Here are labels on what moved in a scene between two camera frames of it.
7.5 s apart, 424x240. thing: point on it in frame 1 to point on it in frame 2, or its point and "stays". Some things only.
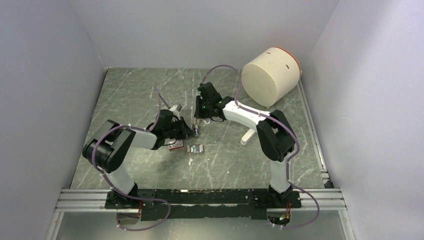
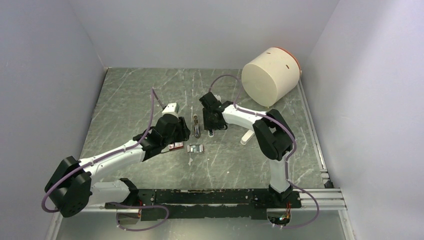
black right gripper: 199,113 to 208,125
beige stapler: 196,129 stays
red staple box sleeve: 178,144 stays
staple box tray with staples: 195,148 stays
